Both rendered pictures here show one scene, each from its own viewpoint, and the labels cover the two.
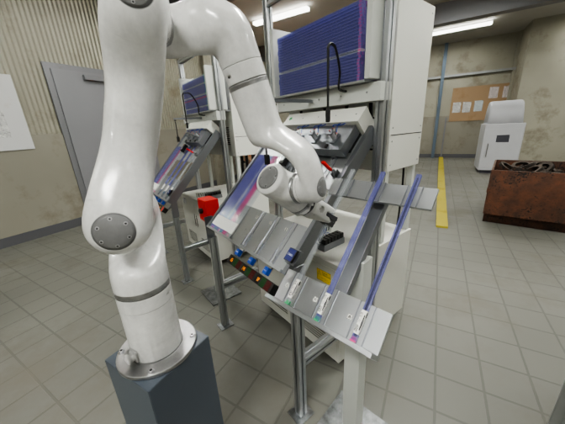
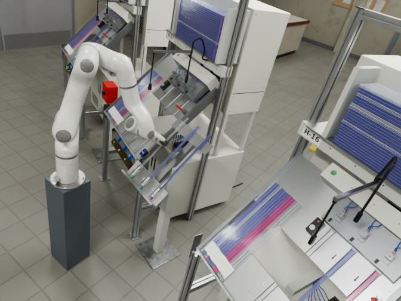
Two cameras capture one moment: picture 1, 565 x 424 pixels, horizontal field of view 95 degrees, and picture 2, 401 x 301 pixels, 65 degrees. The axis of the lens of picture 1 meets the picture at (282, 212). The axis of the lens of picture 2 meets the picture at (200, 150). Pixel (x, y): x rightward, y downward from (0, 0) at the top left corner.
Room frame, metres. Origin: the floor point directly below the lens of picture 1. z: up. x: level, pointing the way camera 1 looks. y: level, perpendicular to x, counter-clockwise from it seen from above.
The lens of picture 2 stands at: (-0.84, -0.34, 1.99)
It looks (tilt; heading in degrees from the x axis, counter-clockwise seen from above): 33 degrees down; 359
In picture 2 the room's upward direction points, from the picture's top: 14 degrees clockwise
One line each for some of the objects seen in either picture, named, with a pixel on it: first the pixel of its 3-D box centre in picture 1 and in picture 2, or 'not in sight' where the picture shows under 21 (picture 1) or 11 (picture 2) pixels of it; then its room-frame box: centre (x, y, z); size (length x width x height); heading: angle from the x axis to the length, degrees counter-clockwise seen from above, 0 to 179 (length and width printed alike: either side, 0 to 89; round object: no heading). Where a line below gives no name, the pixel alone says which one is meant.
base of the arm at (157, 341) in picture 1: (151, 318); (67, 166); (0.54, 0.34, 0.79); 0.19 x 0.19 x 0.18
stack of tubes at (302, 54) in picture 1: (322, 58); (204, 27); (1.37, -0.23, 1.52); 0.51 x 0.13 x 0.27; 38
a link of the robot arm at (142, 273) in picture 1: (134, 235); (67, 131); (0.57, 0.35, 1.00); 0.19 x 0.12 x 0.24; 19
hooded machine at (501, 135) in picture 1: (499, 137); not in sight; (5.99, -4.97, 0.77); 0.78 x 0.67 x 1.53; 150
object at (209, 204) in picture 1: (214, 248); (108, 121); (1.77, 0.52, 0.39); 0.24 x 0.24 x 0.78; 38
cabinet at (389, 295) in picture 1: (329, 272); (184, 163); (1.49, -0.29, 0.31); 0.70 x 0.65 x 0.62; 38
